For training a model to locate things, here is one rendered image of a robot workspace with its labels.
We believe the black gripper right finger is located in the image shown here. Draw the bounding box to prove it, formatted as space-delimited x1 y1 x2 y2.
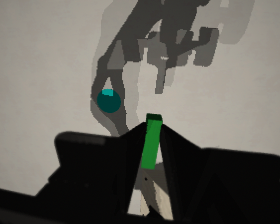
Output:
159 124 280 223

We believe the green rectangular post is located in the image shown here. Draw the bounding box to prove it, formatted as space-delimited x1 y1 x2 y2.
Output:
141 113 163 169

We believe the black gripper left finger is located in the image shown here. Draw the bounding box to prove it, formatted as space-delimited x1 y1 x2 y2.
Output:
54 122 147 213

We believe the cyan circle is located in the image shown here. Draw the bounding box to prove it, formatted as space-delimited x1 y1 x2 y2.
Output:
97 89 121 113

